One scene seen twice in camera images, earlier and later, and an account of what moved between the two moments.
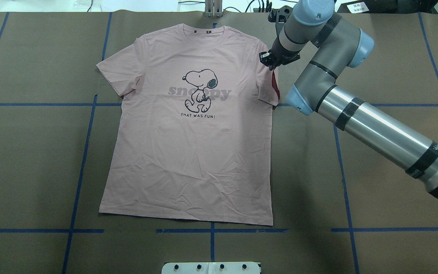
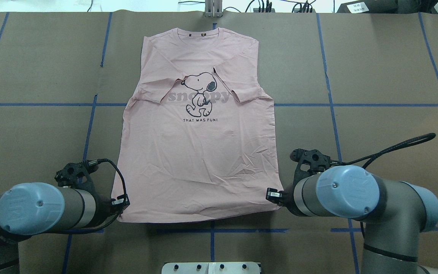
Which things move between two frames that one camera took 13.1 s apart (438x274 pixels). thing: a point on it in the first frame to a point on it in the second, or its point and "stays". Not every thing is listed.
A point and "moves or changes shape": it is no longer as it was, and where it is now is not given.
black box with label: (369, 6) stays
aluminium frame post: (213, 8) stays
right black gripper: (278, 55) to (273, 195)
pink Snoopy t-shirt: (193, 139) moves or changes shape
